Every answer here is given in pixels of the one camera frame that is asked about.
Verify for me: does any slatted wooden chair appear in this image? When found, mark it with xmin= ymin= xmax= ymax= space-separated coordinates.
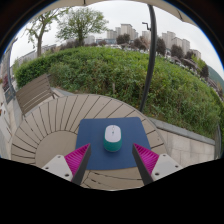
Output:
xmin=14 ymin=73 xmax=59 ymax=116

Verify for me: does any dark tall post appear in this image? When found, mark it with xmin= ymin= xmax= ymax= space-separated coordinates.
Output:
xmin=3 ymin=38 xmax=19 ymax=104

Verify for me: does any group of apartment buildings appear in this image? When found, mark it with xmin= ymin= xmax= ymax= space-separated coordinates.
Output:
xmin=106 ymin=23 xmax=203 ymax=61

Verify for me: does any beige parasol canopy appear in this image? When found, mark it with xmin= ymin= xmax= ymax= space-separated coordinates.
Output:
xmin=39 ymin=0 xmax=198 ymax=28

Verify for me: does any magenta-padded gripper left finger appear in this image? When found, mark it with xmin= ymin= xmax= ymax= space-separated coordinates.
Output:
xmin=41 ymin=142 xmax=92 ymax=186

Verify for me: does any thin sparse tree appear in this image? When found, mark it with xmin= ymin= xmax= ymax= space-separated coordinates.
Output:
xmin=25 ymin=7 xmax=69 ymax=58

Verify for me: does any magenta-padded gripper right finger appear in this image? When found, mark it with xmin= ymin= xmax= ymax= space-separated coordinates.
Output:
xmin=131 ymin=142 xmax=184 ymax=186

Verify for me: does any green hedge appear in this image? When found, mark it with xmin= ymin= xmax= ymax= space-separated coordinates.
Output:
xmin=13 ymin=45 xmax=224 ymax=139

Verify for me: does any white and teal computer mouse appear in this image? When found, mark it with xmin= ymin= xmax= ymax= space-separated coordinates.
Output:
xmin=102 ymin=124 xmax=123 ymax=153

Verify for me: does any blue mouse pad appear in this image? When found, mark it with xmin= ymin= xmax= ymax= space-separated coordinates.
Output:
xmin=75 ymin=116 xmax=162 ymax=171

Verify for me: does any round leafy tree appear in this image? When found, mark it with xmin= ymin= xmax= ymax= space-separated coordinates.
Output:
xmin=55 ymin=6 xmax=109 ymax=48

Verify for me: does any black curved parasol pole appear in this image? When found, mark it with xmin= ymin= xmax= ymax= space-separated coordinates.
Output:
xmin=138 ymin=3 xmax=158 ymax=114

